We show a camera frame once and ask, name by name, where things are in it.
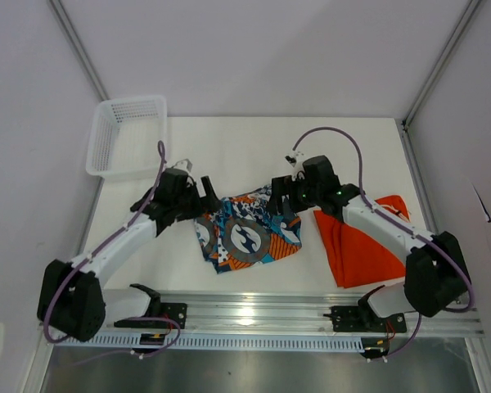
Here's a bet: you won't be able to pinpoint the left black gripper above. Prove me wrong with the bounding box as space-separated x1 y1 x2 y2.
173 177 222 222

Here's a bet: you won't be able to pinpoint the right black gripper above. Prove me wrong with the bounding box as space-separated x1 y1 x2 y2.
266 174 322 216

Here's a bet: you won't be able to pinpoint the colourful patterned shorts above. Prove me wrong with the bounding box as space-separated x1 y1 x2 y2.
194 185 302 274

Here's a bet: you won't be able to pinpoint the orange shorts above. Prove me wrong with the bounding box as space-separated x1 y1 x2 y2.
313 210 405 288

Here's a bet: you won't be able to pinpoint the white plastic basket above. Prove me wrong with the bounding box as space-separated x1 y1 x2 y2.
85 95 169 181

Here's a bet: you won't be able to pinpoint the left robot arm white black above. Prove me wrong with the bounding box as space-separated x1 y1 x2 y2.
37 168 221 343

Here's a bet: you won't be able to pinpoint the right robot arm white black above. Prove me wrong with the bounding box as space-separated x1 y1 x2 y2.
268 152 472 331

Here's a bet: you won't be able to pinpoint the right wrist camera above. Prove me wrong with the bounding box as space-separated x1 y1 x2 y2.
285 151 306 167

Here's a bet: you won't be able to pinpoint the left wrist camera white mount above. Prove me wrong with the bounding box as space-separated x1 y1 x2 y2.
173 159 192 173

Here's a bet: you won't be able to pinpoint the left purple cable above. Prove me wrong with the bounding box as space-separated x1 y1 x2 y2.
43 139 181 364

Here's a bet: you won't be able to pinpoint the purple cable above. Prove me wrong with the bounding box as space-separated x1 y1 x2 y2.
43 139 181 364
286 126 474 364

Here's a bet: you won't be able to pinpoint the aluminium rail beam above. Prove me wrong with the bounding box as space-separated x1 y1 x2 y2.
95 287 484 337

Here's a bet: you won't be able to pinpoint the left aluminium side rail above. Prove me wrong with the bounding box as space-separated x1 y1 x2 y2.
64 177 103 262

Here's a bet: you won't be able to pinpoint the aluminium side rail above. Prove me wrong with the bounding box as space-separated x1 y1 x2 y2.
64 177 103 262
394 119 441 233

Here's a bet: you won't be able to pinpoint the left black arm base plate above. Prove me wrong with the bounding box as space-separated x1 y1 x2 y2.
114 302 188 329

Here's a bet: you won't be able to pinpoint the right aluminium side rail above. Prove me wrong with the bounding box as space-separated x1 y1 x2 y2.
394 119 441 233

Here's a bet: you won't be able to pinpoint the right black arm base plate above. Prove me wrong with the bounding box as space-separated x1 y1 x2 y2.
322 305 408 333

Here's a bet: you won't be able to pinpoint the slotted white cable duct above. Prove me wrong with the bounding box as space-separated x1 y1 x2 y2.
59 332 364 353

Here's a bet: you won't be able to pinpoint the right aluminium frame post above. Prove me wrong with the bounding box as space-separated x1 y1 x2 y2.
401 0 485 132

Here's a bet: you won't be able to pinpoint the aluminium frame post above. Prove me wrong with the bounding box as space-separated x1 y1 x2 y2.
47 0 110 102
401 0 485 132

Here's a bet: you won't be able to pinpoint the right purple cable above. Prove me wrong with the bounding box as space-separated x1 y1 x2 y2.
286 126 474 364

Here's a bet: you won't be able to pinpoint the left aluminium frame post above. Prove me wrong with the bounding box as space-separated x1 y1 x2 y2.
47 0 110 102

